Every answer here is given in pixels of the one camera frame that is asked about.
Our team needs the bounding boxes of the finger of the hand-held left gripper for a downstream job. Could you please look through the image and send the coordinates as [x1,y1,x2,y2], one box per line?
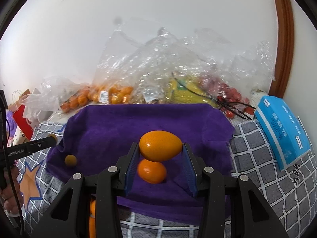
[25,134,58,153]

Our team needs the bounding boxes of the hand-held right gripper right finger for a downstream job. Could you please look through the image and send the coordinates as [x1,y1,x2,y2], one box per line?
[182,142,290,238]

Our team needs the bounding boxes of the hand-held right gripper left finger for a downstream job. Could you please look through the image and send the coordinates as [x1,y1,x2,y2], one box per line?
[29,142,140,238]

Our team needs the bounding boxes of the oval orange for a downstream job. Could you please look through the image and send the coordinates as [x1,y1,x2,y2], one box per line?
[139,130,182,162]

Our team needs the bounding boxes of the purple towel lined tray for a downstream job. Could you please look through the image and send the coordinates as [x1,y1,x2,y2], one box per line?
[47,104,235,226]

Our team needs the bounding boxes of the person's left hand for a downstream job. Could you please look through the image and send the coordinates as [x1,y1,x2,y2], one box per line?
[0,165,24,216]

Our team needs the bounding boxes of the white plush toy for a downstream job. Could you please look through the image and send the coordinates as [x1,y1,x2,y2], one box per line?
[12,129,30,145]

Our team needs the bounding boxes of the red paper bag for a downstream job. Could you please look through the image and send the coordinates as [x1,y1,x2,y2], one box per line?
[12,104,34,140]

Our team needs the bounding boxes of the purple plush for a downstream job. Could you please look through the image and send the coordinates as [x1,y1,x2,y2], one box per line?
[5,110,16,142]

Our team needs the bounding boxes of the white plastic bag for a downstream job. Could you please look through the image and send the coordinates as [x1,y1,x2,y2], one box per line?
[21,89,60,123]

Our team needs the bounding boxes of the brown paper bag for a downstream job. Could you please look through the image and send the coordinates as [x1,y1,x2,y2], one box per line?
[7,90,31,112]

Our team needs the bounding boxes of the clear bag of tangerines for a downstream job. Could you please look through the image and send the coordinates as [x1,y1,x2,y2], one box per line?
[41,76,99,114]

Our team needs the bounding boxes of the grey checked star blanket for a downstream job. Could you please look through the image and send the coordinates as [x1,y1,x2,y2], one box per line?
[21,119,312,238]

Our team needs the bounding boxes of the clear bag of kumquats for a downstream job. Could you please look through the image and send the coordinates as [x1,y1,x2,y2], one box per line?
[92,30,149,105]

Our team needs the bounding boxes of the clear bag of bananas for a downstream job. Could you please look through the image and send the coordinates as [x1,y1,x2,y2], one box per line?
[139,27,221,108]

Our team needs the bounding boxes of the blue tissue pack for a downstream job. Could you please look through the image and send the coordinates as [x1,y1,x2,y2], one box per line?
[254,95,311,172]

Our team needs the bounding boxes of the black cord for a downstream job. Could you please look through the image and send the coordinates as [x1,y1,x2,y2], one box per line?
[217,97,257,121]

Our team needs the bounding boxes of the brown wooden door frame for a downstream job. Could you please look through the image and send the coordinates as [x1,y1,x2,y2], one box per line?
[269,0,295,97]

